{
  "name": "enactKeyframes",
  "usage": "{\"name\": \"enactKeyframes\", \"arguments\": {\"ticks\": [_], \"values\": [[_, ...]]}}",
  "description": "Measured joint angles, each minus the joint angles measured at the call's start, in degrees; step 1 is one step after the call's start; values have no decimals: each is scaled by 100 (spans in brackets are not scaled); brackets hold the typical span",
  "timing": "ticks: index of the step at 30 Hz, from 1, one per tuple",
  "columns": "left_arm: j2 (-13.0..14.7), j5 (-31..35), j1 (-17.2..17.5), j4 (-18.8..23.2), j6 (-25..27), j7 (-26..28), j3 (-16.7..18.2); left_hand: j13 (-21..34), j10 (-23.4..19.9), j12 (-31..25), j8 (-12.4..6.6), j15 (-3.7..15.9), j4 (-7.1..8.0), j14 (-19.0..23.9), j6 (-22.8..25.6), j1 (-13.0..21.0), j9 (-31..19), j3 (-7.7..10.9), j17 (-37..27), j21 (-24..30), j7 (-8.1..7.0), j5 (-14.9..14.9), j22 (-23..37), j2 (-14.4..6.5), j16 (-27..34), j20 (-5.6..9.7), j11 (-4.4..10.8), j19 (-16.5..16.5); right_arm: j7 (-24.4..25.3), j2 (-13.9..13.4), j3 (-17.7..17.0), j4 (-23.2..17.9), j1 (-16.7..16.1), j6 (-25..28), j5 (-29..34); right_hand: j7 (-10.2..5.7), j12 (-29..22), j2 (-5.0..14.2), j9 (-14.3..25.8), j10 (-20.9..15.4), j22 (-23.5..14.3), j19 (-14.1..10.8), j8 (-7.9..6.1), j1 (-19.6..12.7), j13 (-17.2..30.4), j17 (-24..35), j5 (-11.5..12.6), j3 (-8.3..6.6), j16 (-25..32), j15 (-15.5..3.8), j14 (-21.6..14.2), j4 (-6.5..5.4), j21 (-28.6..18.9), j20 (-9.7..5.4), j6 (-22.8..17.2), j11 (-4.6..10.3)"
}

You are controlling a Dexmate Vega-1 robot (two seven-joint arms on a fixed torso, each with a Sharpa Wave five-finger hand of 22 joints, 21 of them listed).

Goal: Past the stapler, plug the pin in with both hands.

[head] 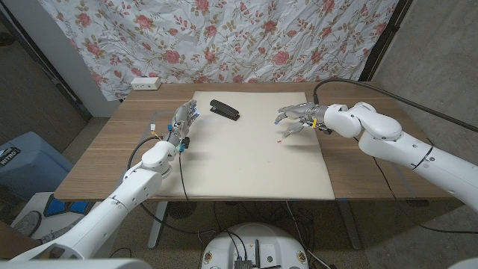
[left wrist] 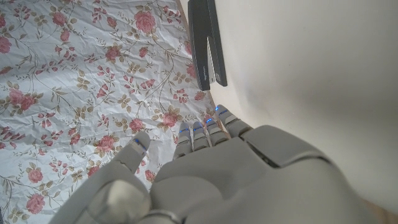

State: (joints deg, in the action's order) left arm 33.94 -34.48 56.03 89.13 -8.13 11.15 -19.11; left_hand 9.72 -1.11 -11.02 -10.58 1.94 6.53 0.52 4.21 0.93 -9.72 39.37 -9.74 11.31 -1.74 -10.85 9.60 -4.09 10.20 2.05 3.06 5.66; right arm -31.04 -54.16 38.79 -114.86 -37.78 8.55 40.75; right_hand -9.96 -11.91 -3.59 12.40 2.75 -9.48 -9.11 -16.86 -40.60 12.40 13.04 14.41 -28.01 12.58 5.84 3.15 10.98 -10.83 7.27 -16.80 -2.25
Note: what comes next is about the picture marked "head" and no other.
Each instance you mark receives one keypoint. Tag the white power strip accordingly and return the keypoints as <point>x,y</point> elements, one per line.
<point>145,83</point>

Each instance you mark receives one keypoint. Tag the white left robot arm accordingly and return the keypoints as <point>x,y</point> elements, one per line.
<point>130,190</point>

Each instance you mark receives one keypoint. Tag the floral rose backdrop cloth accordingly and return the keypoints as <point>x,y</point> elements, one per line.
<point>224,37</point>

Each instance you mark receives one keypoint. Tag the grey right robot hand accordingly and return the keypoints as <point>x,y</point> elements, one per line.
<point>304,112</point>

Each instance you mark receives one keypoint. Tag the beige foam mat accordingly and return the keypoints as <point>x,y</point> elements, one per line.
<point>242,157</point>

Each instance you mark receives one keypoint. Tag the black stapler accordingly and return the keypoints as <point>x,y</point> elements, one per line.
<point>224,109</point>

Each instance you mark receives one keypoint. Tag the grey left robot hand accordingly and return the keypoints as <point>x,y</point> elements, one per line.
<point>181,123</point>

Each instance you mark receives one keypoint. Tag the wooden table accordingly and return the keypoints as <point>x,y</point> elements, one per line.
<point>112,149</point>

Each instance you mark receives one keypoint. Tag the black round floor disc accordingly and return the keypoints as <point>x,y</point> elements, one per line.
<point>182,210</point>

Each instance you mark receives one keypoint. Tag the white and blue floor pad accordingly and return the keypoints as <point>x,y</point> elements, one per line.
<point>37,201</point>

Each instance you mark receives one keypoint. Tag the white right shoulder cover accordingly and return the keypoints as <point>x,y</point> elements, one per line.
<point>465,264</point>

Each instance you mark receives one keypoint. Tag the blue storage bin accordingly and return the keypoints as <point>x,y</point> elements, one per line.
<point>30,164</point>

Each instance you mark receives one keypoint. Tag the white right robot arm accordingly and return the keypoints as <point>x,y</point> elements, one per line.
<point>381,127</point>

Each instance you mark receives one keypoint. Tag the black backdrop pole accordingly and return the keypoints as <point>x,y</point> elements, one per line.
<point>384,37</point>

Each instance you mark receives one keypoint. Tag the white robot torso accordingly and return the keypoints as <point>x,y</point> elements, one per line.
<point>257,239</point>

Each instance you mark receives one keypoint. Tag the white left shoulder cover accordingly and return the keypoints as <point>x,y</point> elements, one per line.
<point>74,264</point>

